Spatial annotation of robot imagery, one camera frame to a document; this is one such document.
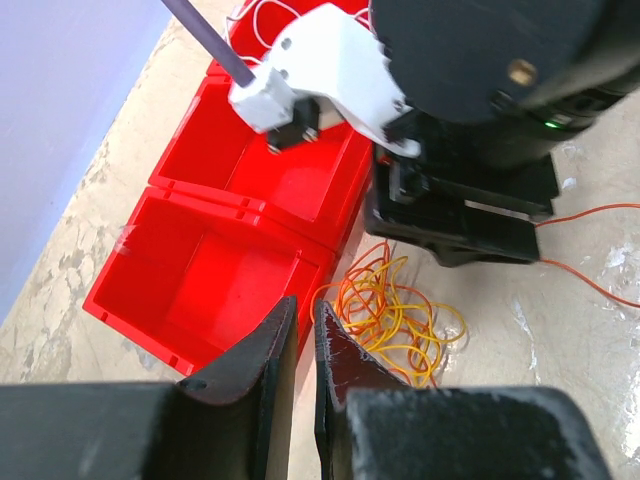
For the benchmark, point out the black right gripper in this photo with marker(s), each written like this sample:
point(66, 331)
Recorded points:
point(461, 215)

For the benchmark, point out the red middle plastic bin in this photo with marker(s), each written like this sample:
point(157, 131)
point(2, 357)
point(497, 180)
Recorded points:
point(314, 189)

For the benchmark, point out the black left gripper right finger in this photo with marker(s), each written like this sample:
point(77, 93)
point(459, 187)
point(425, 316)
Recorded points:
point(371, 425)

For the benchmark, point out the red right plastic bin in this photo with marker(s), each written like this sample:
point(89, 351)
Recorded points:
point(253, 26)

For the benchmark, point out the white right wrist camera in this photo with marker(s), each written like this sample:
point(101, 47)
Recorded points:
point(325, 54)

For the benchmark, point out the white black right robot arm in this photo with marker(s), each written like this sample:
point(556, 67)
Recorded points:
point(492, 87)

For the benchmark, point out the red left plastic bin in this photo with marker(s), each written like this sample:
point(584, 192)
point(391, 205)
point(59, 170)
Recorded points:
point(188, 279)

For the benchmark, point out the red plastic bin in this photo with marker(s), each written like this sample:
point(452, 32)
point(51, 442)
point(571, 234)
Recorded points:
point(188, 279)
point(253, 26)
point(314, 189)

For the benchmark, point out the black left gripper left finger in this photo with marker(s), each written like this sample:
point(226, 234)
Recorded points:
point(230, 420)

